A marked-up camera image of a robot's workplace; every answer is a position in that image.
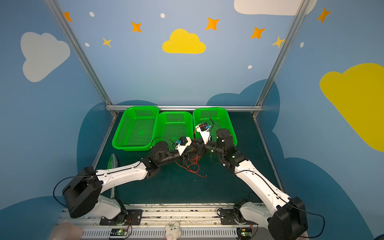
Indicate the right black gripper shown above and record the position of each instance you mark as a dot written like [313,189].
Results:
[204,147]

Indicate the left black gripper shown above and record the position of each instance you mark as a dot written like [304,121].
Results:
[189,151]

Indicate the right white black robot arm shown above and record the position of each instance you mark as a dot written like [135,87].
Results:
[284,217]

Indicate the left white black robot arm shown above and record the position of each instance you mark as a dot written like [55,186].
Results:
[83,193]

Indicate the middle green plastic basket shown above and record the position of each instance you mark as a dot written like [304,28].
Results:
[171,126]

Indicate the green plastic basket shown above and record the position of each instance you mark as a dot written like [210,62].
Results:
[136,128]
[171,126]
[217,118]

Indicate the right green plastic basket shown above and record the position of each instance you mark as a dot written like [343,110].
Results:
[217,118]

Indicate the left green plastic basket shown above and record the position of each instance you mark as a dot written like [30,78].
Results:
[136,128]

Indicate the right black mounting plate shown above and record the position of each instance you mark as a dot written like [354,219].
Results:
[232,217]

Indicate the black mounting plate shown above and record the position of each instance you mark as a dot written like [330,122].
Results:
[124,218]
[232,217]

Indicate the green garden trowel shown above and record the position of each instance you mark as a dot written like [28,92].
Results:
[113,162]

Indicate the white plush toy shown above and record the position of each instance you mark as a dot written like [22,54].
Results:
[173,231]

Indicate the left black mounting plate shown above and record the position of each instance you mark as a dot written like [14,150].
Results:
[124,218]

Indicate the right green circuit board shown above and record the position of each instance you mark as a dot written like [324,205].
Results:
[244,234]

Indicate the green circuit board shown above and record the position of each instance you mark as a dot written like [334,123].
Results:
[116,233]
[244,234]

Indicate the left green circuit board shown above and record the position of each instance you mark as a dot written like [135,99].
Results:
[116,233]

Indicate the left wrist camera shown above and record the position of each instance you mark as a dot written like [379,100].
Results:
[183,143]

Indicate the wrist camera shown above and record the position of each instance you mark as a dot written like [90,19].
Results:
[205,132]
[183,143]

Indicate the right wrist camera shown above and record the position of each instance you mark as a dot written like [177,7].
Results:
[205,132]

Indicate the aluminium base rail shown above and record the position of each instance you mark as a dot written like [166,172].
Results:
[197,222]

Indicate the aluminium frame back bar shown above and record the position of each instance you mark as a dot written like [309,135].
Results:
[120,108]

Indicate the aluminium frame right post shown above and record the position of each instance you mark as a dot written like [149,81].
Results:
[292,32]

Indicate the aluminium frame post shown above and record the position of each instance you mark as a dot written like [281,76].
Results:
[292,32]
[59,15]

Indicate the aluminium frame left post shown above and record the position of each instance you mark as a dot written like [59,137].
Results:
[59,15]

